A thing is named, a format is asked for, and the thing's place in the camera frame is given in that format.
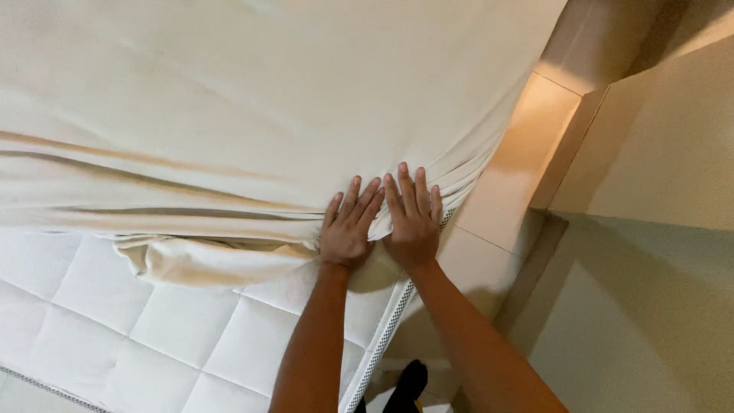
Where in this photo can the person's left hand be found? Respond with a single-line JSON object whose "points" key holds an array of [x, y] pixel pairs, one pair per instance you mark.
{"points": [[344, 238]]}

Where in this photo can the person's right hand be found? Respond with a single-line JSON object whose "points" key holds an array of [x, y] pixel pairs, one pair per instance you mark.
{"points": [[414, 232]]}

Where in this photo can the cream fitted bed sheet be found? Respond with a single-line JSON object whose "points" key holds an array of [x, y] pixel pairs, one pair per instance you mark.
{"points": [[229, 103]]}

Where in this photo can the person's black-clad leg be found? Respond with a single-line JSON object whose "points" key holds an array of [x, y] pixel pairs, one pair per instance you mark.
{"points": [[408, 387]]}

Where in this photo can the white quilted mattress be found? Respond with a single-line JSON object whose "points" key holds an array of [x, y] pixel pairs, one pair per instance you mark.
{"points": [[143, 327]]}

